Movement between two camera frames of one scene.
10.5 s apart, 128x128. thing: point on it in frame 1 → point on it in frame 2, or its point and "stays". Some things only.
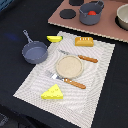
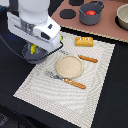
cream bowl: [121, 18] stays
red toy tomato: [92, 13] stays
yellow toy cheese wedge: [54, 93] → [33, 48]
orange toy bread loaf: [83, 41] stays
